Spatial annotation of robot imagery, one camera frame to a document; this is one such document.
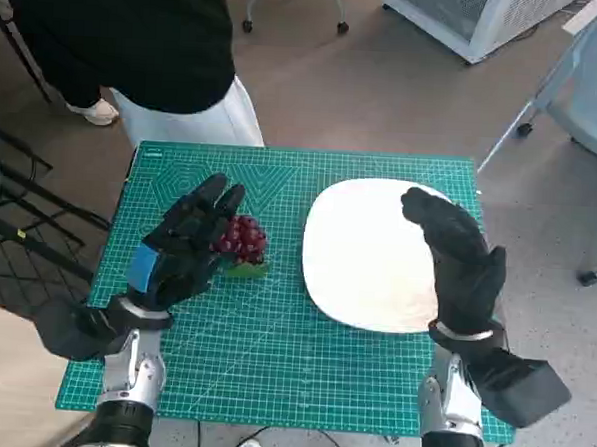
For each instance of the white mesh cabinet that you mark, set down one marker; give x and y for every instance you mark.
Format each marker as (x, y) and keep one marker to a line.
(459, 16)

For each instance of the beige flat board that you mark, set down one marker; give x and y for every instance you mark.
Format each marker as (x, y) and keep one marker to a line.
(582, 15)

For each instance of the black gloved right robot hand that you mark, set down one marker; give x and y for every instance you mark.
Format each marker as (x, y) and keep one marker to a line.
(466, 277)

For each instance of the person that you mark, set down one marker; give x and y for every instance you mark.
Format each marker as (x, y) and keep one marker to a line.
(113, 33)

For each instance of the red toy grape bunch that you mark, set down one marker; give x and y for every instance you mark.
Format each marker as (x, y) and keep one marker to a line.
(245, 241)

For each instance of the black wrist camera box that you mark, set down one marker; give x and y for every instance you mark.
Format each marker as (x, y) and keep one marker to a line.
(520, 390)
(72, 329)

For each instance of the rolling chair base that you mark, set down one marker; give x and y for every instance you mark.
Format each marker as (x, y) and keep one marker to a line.
(341, 25)

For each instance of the light wooden table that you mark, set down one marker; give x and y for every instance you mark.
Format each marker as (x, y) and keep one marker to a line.
(5, 378)

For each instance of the black-framed grey chair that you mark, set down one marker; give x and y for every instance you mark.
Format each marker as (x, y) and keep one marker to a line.
(29, 204)

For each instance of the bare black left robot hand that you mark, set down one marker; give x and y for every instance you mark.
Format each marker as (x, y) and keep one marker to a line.
(187, 238)

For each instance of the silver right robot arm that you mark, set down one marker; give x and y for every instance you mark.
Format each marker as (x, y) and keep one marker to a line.
(451, 417)

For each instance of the white square plate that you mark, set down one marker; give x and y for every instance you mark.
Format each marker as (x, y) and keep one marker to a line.
(367, 257)

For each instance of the green cutting mat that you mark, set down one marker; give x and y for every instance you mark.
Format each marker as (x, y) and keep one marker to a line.
(281, 353)

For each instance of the light blue mesh chair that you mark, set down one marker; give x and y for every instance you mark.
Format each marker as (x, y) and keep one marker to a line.
(595, 99)

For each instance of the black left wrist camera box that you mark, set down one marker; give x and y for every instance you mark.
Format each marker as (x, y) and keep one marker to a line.
(72, 329)

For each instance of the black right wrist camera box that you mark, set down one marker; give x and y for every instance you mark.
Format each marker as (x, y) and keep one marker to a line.
(520, 390)

